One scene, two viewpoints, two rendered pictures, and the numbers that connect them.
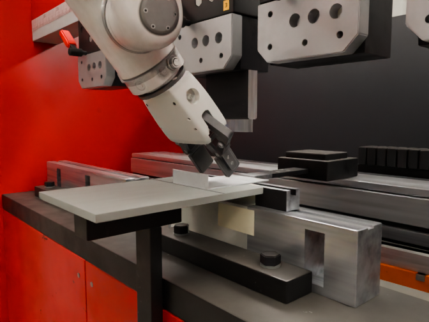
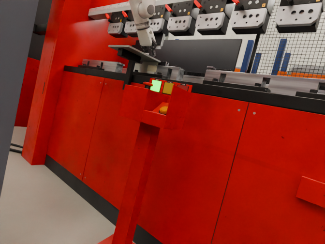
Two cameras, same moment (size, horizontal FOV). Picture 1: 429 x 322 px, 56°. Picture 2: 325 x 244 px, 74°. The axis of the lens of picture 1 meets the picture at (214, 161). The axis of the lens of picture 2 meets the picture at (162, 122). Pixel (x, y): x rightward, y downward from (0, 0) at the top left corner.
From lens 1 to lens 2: 84 cm
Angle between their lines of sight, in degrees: 10
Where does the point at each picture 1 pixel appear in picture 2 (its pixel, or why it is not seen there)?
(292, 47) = (174, 27)
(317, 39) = (179, 26)
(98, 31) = (135, 10)
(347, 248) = (176, 71)
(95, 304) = (106, 89)
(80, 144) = (94, 58)
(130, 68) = (139, 21)
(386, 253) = not seen: hidden behind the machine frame
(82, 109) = (97, 46)
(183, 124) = (146, 39)
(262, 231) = (158, 70)
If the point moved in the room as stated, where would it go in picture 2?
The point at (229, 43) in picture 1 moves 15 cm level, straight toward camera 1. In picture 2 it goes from (160, 25) to (163, 15)
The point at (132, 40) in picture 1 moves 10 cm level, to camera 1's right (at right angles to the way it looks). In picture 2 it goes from (143, 13) to (162, 19)
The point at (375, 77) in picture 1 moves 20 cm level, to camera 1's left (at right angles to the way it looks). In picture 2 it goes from (197, 55) to (173, 49)
